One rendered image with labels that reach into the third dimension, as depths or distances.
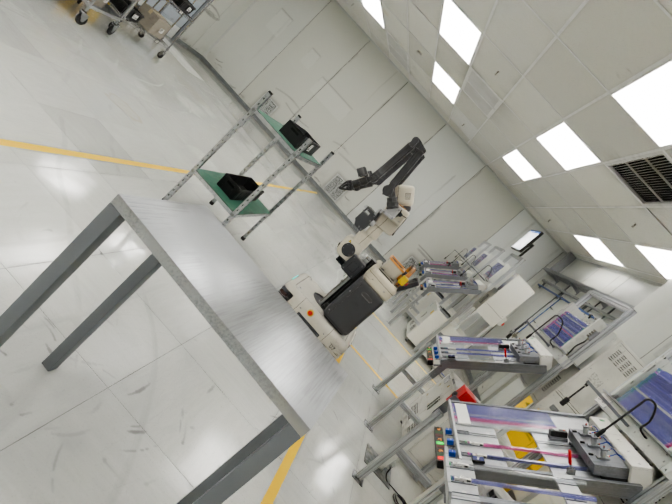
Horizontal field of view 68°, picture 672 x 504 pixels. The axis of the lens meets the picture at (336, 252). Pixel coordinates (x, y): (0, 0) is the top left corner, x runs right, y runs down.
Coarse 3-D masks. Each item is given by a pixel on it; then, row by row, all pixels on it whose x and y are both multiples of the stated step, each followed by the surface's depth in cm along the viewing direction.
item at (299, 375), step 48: (96, 240) 119; (144, 240) 115; (192, 240) 131; (48, 288) 121; (192, 288) 113; (240, 288) 134; (0, 336) 124; (240, 336) 114; (288, 336) 136; (288, 384) 115; (336, 384) 139; (288, 432) 109; (240, 480) 112
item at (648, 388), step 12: (660, 372) 240; (648, 384) 239; (660, 384) 232; (624, 396) 245; (636, 396) 239; (648, 396) 232; (660, 396) 226; (636, 408) 231; (648, 408) 225; (660, 408) 219; (648, 420) 219; (660, 420) 213; (660, 432) 207
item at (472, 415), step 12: (456, 408) 265; (468, 408) 266; (480, 408) 267; (492, 408) 268; (456, 420) 250; (468, 420) 251; (480, 420) 252; (492, 420) 253; (504, 420) 254; (516, 420) 254; (528, 420) 255; (540, 420) 256; (528, 432) 243; (540, 432) 243
